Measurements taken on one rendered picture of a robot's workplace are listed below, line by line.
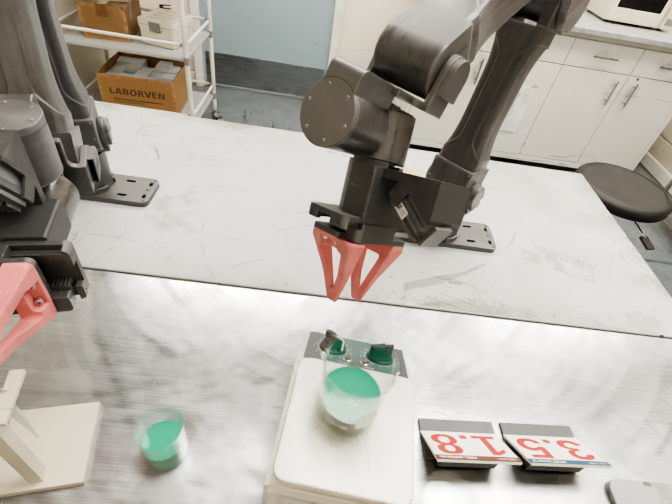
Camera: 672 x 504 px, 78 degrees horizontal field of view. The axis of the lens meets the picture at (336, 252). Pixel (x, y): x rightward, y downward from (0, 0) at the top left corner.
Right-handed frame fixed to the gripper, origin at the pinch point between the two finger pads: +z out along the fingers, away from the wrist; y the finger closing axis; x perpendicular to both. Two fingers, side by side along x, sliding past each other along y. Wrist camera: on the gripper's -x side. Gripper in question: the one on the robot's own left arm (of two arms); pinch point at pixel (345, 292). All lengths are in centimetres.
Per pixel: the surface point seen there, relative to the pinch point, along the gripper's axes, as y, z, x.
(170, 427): -16.3, 15.1, 2.5
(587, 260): 53, -6, -3
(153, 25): 22, -55, 205
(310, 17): 124, -99, 237
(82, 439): -23.1, 18.2, 7.2
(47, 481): -26.0, 20.2, 5.0
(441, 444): 7.6, 12.7, -12.2
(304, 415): -7.7, 9.1, -7.1
